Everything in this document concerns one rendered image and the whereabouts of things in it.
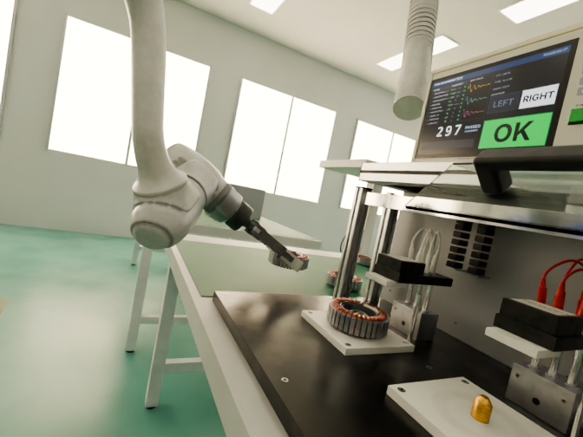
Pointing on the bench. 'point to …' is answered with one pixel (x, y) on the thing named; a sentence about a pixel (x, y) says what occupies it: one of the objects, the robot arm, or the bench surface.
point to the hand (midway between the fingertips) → (288, 257)
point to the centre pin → (481, 408)
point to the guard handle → (490, 185)
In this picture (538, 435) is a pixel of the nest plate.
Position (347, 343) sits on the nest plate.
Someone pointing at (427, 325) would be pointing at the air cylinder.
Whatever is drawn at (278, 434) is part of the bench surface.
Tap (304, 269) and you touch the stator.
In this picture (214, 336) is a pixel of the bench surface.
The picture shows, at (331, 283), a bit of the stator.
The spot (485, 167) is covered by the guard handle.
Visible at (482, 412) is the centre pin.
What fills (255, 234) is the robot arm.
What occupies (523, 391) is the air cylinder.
